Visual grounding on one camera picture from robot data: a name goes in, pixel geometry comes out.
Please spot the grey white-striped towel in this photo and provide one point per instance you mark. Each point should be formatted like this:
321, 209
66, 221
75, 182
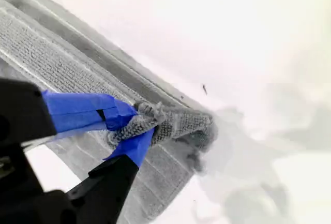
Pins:
38, 45

